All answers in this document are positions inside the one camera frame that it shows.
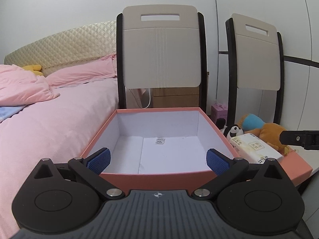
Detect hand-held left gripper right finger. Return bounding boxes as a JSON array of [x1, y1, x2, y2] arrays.
[[191, 148, 287, 201]]

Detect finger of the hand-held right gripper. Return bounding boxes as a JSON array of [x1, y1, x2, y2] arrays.
[[279, 129, 319, 151]]

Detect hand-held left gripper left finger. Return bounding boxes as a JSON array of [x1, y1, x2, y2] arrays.
[[32, 147, 125, 201]]

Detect salmon pink cardboard box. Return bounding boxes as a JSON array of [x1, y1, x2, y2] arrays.
[[80, 107, 241, 198]]

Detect salmon pink box lid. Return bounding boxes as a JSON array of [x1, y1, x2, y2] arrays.
[[274, 151, 313, 188]]

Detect brown and blue plush toy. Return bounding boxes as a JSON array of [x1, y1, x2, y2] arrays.
[[236, 114, 291, 155]]

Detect white tissue pack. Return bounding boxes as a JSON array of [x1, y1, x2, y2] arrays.
[[229, 133, 284, 164]]

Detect panda plush toy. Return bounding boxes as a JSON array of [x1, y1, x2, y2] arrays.
[[216, 118, 245, 139]]

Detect white desk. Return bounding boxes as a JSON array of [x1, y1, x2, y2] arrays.
[[295, 166, 319, 205]]

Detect small pink carton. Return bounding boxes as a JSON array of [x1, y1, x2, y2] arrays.
[[211, 101, 229, 128]]

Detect pink bed sheet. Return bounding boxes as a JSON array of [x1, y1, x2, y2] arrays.
[[0, 78, 147, 239]]

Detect wooden nightstand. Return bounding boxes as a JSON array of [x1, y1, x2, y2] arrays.
[[152, 72, 210, 109]]

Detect pink pillow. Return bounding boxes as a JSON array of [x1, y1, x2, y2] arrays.
[[46, 53, 118, 88]]

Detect light blue cloth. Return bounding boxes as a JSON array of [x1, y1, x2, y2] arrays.
[[0, 106, 25, 123]]

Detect pink duvet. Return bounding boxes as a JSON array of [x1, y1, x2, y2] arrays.
[[0, 64, 61, 108]]

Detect yellow plush toy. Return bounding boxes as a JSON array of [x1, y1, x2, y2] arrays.
[[21, 64, 45, 76]]

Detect cream quilted headboard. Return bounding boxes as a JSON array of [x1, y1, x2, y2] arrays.
[[4, 21, 117, 77]]

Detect white wardrobe with black lines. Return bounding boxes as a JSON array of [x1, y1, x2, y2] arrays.
[[213, 0, 319, 170]]

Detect white cable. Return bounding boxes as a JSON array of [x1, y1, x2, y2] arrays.
[[145, 88, 153, 109]]

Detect beige chair with black frame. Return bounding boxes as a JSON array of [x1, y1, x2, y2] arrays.
[[225, 13, 285, 128], [116, 4, 207, 110]]

